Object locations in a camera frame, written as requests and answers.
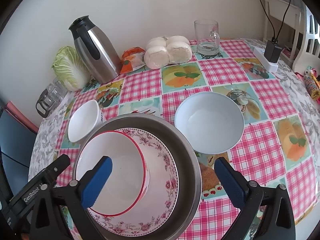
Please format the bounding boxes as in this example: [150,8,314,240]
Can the small white bowl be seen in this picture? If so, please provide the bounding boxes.
[68,100,105,144]

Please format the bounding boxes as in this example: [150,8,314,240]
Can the red rimmed white bowl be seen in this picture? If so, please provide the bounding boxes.
[75,131,150,216]

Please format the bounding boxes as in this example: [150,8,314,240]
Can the floral rimmed white plate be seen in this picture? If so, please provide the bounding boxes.
[88,128,179,237]

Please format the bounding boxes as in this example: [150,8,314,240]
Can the large white bowl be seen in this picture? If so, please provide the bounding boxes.
[174,92,245,154]

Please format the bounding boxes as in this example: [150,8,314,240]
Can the clear glass jar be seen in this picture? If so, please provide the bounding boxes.
[35,78,68,118]

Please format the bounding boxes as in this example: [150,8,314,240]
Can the napa cabbage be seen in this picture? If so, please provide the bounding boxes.
[52,46,91,92]

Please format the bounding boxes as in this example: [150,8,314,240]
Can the stainless steel thermos jug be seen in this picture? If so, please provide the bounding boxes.
[69,16,122,85]

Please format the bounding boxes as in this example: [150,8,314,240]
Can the colourful candy tube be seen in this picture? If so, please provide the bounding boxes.
[303,74,319,101]

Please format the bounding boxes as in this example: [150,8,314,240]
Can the pile of colourful sweets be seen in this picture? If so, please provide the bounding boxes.
[304,66,319,86]

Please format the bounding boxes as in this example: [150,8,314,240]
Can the orange snack packet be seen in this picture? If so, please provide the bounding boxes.
[120,47,145,74]

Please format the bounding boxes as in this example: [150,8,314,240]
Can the bag of white buns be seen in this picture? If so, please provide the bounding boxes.
[144,35,193,69]

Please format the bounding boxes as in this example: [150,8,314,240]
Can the black power adapter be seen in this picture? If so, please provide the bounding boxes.
[264,41,282,63]

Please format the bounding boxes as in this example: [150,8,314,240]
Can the white wooden chair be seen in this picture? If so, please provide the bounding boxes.
[264,0,319,74]

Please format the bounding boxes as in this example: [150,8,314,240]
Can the clear glass mug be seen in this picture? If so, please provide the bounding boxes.
[194,19,220,56]

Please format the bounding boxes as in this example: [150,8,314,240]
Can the black power cable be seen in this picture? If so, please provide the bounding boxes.
[253,0,293,43]

